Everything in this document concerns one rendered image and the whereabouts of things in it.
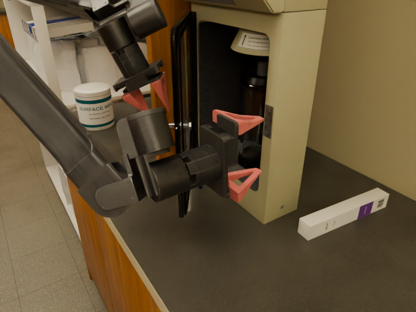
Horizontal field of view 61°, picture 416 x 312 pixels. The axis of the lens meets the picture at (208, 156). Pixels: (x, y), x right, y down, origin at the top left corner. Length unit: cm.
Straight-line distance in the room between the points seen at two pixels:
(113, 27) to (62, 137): 27
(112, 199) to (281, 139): 41
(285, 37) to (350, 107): 51
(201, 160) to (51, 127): 21
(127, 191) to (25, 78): 21
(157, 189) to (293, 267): 39
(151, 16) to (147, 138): 29
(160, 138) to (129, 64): 27
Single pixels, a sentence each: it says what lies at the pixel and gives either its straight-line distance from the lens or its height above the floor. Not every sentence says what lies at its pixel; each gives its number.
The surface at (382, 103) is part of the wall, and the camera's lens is 108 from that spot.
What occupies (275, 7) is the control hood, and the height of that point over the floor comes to 142.
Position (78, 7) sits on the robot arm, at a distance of 81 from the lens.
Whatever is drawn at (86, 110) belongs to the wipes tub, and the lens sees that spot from 135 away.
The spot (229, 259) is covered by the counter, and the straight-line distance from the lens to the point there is 77.
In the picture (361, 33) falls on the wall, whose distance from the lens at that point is 110.
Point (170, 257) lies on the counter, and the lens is 77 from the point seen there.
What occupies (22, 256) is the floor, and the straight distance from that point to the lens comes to 238.
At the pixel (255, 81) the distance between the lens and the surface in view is 83.
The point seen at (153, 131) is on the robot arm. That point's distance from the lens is 48.
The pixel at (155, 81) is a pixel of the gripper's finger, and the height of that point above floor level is 128.
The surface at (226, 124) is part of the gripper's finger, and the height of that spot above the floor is 128.
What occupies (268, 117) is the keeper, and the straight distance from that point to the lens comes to 73.
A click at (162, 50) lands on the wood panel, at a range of 96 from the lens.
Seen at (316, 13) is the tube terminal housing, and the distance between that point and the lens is 73.
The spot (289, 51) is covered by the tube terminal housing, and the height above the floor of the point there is 134.
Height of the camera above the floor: 148
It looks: 28 degrees down
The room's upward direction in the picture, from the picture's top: straight up
